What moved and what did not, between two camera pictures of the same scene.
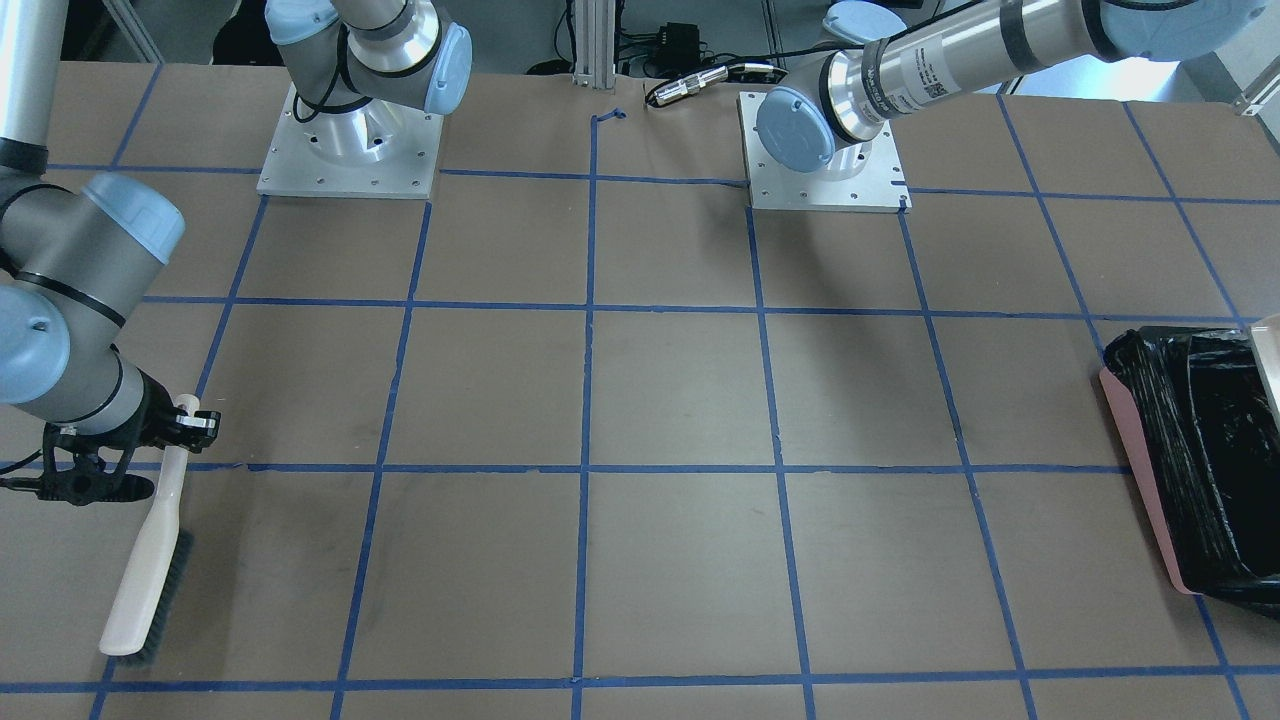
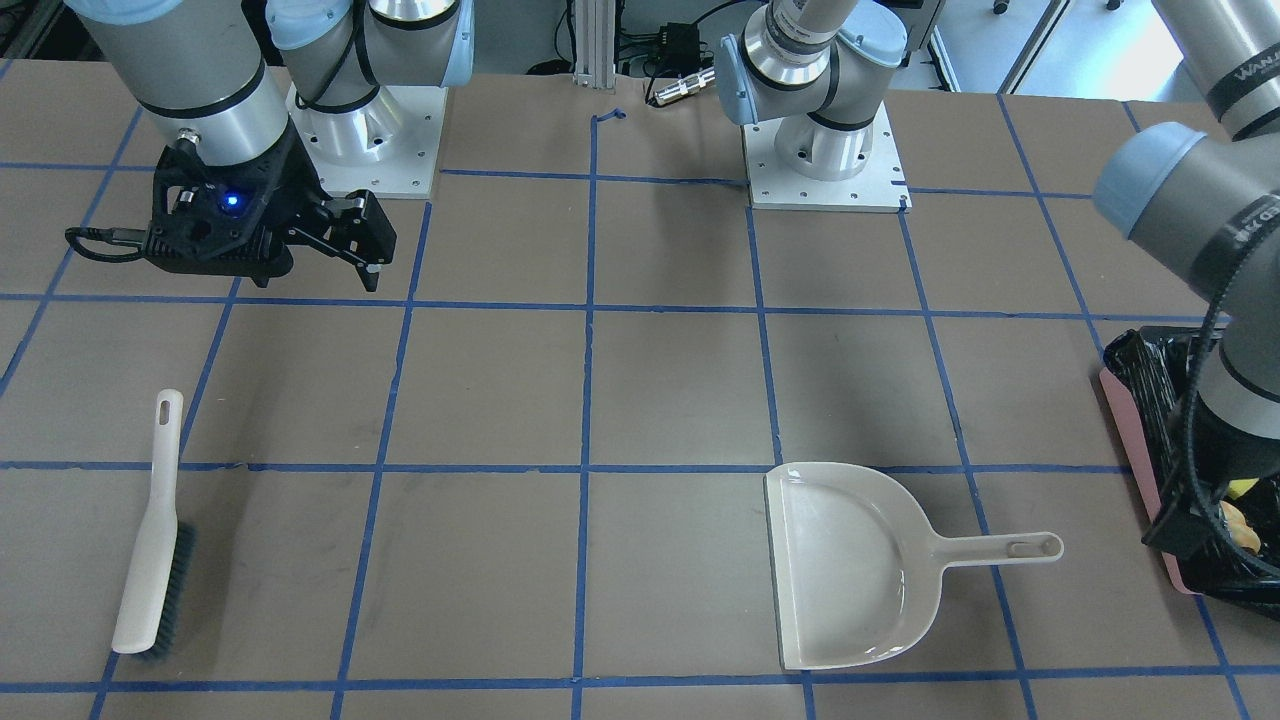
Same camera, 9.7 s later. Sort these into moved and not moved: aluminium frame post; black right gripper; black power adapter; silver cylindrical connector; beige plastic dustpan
Moved: black right gripper; beige plastic dustpan
Not moved: aluminium frame post; silver cylindrical connector; black power adapter
